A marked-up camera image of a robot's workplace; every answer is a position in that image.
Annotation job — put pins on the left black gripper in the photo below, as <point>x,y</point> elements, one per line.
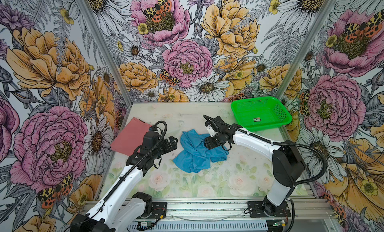
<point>167,147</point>

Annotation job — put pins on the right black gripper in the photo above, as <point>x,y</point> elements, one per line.
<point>210,144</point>

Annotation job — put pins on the blue t shirt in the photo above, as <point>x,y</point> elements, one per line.
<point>195,156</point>

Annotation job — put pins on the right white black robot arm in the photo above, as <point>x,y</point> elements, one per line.
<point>287,162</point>

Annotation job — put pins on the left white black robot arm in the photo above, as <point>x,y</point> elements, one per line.
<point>110,214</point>

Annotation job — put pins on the folded red t shirt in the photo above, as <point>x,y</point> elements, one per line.
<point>130,137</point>

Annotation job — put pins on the green plastic basket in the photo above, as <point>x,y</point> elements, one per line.
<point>270,110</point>

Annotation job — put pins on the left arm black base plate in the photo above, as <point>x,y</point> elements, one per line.
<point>154,211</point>

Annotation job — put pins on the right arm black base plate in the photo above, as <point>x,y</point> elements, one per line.
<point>261,209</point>

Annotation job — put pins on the white slotted cable duct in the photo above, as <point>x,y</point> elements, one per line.
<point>221,226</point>

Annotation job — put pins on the aluminium front rail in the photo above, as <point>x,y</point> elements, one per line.
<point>306,208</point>

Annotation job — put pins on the left aluminium corner post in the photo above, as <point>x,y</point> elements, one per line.
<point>97,33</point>

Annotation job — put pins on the aluminium corner post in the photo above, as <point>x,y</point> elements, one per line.
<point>319,21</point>
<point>97,33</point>

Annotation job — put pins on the right aluminium corner post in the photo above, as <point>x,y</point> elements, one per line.
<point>319,21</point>

